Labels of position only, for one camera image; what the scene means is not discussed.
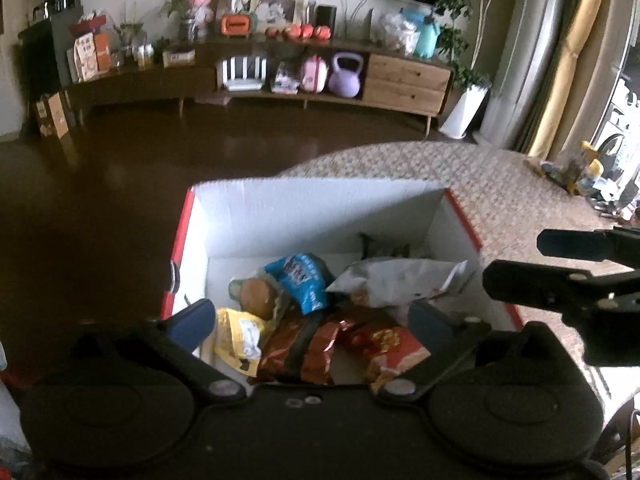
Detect orange white carton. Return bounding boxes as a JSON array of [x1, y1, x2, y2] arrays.
[[72, 31, 112, 83]]

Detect clear plastic bag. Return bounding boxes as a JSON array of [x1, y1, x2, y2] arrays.
[[380, 12, 421, 56]]

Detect yellow snack packet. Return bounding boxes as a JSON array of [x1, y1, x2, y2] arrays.
[[214, 306, 273, 377]]

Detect small green plant vase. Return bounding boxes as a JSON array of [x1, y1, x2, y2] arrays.
[[116, 7, 148, 66]]

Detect brown foil snack bag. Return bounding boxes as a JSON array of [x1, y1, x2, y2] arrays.
[[247, 310, 353, 387]]

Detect white washing machine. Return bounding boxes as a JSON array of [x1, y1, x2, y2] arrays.
[[597, 77, 640, 161]]

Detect yellow lid white jar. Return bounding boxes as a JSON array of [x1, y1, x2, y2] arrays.
[[580, 142, 603, 193]]

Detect red cardboard box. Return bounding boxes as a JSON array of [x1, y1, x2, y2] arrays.
[[160, 177, 523, 391]]

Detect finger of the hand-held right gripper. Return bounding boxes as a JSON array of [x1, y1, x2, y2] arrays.
[[537, 227, 622, 263], [482, 259, 623, 318]]

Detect bread bun packet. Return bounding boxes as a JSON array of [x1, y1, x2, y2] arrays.
[[228, 275, 287, 321]]

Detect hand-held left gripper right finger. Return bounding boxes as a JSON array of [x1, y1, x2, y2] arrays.
[[375, 300, 581, 403]]

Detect pink small case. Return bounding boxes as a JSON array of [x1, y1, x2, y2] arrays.
[[300, 56, 329, 93]]

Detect teal spray bottle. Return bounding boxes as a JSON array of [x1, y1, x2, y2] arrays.
[[402, 7, 442, 58]]

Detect white standing air conditioner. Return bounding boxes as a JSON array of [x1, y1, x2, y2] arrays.
[[480, 0, 571, 146]]

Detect red orange chips bag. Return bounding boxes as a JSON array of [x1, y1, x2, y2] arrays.
[[345, 321, 432, 395]]

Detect red gift box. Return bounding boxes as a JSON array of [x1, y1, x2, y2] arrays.
[[70, 14, 108, 36]]

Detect dark side cabinet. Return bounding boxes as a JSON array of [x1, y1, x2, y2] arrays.
[[15, 7, 86, 131]]

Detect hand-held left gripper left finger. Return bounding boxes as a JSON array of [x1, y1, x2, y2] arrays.
[[77, 299, 248, 403]]

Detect small printed carton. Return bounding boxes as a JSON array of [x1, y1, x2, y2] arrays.
[[162, 46, 197, 68]]

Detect brown cardboard box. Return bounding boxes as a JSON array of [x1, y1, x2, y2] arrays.
[[34, 90, 76, 141]]

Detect potted plant white planter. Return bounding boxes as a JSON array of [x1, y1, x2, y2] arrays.
[[430, 0, 521, 140]]

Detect yellow curtain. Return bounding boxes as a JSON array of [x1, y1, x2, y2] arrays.
[[527, 0, 611, 161]]

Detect photo frame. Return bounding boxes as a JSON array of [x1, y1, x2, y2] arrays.
[[249, 0, 305, 33]]

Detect wooden TV cabinet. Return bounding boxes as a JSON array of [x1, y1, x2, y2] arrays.
[[65, 35, 453, 133]]

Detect orange tissue box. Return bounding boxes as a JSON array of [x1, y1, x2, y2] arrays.
[[221, 14, 253, 38]]

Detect small printed packet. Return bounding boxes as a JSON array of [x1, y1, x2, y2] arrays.
[[271, 61, 302, 95]]

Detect purple kettlebell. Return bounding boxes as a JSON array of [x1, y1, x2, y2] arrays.
[[328, 52, 364, 98]]

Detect blue snack packet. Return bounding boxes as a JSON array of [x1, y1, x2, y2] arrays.
[[263, 253, 337, 314]]

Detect white router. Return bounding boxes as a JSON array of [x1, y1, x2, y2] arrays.
[[217, 55, 267, 92]]

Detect white snack bag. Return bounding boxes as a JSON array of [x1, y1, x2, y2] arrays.
[[325, 256, 471, 309]]

